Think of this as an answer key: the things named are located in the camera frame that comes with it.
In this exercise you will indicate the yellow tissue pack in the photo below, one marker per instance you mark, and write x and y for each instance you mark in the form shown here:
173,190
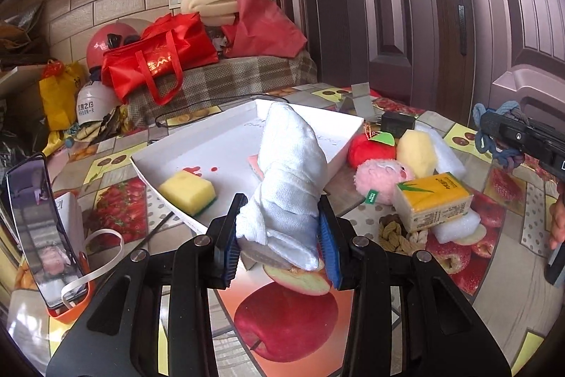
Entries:
426,202

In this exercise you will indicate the dull red fabric bag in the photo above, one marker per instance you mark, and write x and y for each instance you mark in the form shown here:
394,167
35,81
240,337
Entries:
262,28

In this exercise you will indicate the red plush apple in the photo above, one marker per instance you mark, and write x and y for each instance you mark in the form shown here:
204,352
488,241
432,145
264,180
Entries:
362,148

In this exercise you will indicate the pink plush pig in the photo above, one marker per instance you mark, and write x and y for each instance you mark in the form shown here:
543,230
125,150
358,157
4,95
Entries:
376,180

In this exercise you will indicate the white paper bag with handle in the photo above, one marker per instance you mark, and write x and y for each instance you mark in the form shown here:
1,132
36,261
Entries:
70,214

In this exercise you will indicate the white foam piece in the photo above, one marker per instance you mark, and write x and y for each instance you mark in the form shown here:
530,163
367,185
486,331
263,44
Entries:
458,228

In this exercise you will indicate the cream yellow sponge block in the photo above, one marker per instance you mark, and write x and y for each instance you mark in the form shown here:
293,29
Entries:
415,150

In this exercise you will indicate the yellow plastic bag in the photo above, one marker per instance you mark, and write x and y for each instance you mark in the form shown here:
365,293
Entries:
59,86

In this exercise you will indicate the white helmet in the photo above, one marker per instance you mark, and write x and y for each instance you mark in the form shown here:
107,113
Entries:
94,101

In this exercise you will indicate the smartphone on stand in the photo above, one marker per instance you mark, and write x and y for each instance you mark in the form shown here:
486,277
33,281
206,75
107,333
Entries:
51,259

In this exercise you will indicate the white cardboard box tray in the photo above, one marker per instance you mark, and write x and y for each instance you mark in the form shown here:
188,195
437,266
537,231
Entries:
218,149

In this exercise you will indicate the bright red tote bag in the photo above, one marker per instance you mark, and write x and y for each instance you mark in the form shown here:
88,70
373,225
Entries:
168,47

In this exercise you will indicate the grey metal phone stand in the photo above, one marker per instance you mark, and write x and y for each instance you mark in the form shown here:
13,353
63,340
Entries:
358,100

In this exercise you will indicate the black power adapter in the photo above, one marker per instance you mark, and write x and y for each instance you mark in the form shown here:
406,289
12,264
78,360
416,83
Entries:
396,123

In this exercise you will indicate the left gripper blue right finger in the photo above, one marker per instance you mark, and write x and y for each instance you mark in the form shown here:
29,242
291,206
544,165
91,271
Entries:
334,236

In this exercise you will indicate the yellow green dish sponge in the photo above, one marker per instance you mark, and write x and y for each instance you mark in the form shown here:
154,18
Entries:
188,192

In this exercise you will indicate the person's right hand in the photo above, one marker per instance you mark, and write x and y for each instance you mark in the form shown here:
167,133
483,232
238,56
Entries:
557,233

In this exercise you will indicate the beige braided rope knot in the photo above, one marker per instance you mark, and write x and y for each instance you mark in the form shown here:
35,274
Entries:
393,238

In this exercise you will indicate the plaid covered bench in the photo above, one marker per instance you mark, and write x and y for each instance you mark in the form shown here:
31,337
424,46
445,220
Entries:
229,79

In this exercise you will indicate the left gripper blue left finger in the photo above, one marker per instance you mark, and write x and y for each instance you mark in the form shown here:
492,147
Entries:
226,249

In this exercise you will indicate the white towel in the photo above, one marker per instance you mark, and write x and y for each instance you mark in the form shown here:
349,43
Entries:
279,224

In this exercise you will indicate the red helmet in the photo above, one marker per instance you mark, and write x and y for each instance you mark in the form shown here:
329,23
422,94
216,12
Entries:
107,38

